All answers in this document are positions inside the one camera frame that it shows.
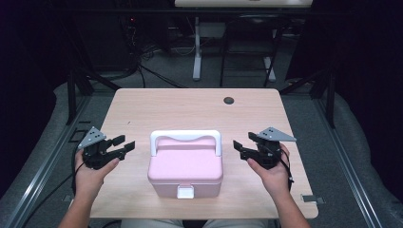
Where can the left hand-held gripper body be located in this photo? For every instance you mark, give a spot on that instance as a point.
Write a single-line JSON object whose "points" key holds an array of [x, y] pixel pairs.
{"points": [[96, 155]]}

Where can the black metal stand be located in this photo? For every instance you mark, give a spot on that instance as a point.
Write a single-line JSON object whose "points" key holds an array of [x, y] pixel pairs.
{"points": [[72, 91], [330, 95]]}

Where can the pink storage box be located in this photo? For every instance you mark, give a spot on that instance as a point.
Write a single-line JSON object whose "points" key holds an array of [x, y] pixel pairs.
{"points": [[185, 167]]}

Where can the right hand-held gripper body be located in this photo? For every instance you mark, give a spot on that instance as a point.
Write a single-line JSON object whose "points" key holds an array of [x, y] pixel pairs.
{"points": [[267, 153]]}

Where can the person's right hand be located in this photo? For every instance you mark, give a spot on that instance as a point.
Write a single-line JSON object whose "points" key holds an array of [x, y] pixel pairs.
{"points": [[275, 179]]}

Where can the aluminium frame rail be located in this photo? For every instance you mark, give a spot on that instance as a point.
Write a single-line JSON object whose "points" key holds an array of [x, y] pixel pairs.
{"points": [[44, 164], [345, 158]]}

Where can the grey metal table bracket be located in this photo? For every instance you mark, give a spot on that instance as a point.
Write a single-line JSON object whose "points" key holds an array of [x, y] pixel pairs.
{"points": [[67, 198], [312, 199]]}

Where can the white desk with metal legs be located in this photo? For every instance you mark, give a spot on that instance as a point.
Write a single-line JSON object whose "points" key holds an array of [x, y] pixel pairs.
{"points": [[240, 3]]}

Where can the black chair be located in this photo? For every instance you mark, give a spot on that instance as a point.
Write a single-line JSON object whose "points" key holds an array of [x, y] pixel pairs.
{"points": [[250, 34]]}

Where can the person's left hand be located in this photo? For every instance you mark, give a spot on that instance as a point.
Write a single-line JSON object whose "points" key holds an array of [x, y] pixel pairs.
{"points": [[90, 180]]}

